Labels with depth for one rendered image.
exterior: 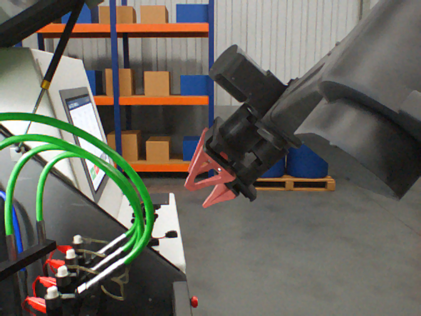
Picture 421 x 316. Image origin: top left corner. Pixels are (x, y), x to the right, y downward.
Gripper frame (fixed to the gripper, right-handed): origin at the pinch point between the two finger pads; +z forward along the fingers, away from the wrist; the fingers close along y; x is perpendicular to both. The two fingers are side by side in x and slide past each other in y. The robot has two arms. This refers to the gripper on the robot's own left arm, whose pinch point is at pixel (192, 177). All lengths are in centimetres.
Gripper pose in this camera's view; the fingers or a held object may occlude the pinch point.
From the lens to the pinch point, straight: 65.3
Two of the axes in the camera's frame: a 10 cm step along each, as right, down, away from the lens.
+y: -0.5, 4.5, -8.9
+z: -6.8, 6.4, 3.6
